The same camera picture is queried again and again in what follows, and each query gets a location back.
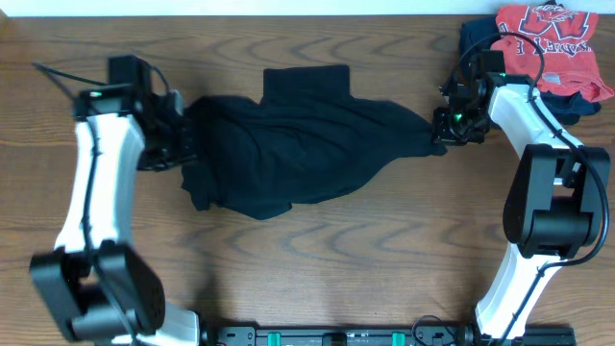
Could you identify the red printed t-shirt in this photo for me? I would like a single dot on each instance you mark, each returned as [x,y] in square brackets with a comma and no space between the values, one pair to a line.
[555,40]

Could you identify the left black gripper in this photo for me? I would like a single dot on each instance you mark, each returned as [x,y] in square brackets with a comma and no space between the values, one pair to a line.
[184,156]

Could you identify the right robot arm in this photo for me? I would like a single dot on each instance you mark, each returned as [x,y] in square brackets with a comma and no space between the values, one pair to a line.
[556,212]

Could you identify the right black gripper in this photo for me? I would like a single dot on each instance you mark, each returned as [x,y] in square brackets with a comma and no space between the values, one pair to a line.
[442,134]

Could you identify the black pants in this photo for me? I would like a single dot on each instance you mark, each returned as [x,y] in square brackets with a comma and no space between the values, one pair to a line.
[306,141]

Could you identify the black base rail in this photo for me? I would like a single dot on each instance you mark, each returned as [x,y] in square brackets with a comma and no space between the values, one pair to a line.
[429,335]

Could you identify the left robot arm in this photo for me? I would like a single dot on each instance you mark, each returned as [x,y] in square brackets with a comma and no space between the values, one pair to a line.
[95,285]

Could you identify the folded navy garment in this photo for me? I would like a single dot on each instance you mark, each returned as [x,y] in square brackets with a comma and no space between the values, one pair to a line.
[480,33]

